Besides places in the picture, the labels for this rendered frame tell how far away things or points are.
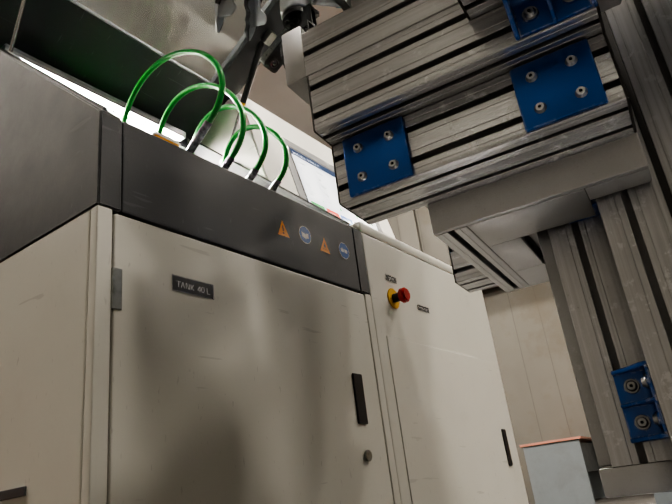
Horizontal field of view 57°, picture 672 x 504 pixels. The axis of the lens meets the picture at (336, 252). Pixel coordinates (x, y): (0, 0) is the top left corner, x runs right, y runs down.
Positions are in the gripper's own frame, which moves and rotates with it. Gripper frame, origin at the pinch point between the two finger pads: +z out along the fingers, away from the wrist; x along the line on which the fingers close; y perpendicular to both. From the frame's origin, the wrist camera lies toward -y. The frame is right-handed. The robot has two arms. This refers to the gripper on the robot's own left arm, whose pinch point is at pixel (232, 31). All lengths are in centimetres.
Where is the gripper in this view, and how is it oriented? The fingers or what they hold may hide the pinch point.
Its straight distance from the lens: 140.6
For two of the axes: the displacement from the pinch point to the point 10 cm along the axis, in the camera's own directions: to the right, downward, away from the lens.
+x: 7.0, -0.4, 7.1
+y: 6.7, 3.9, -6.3
